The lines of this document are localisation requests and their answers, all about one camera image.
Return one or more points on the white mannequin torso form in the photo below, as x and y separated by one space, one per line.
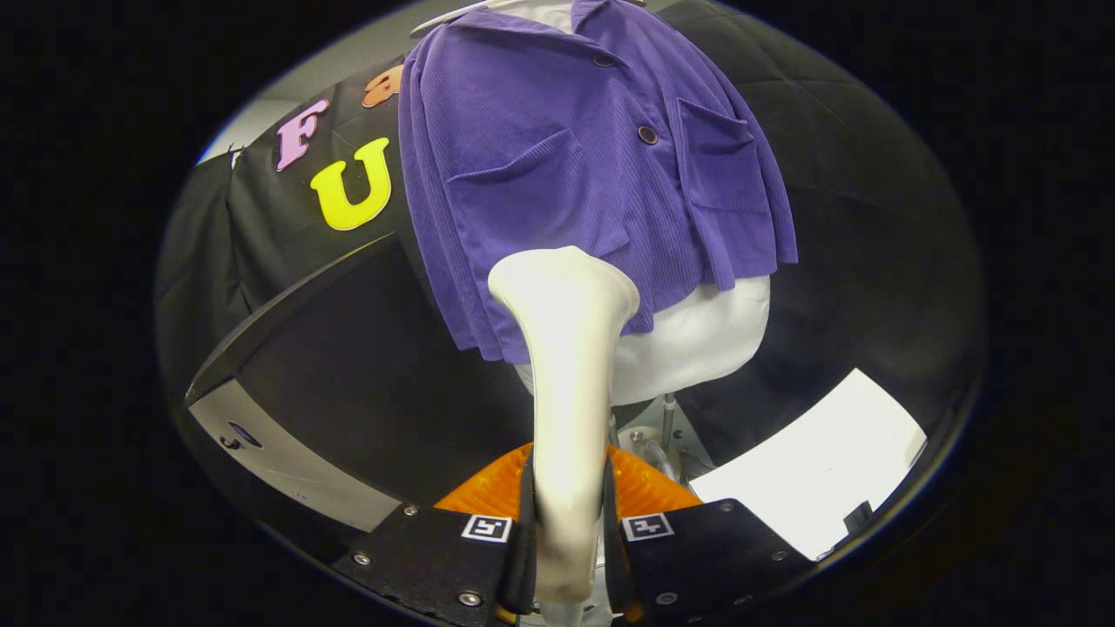
697 340

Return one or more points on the small dark block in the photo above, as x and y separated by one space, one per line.
858 515

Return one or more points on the grey cabinet with dark top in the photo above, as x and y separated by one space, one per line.
366 366

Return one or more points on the grey stand base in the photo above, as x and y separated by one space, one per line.
640 440

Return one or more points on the white paper sheet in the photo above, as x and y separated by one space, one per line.
810 470

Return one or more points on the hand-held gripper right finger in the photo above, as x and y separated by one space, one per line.
615 566

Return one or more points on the black backdrop cloth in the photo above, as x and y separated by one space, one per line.
871 218

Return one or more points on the metal stand pole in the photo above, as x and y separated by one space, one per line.
667 422

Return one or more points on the white garment steamer head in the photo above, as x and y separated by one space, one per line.
566 374

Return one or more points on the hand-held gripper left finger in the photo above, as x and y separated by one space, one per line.
526 566

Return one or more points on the white plastic hanger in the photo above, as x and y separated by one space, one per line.
453 16

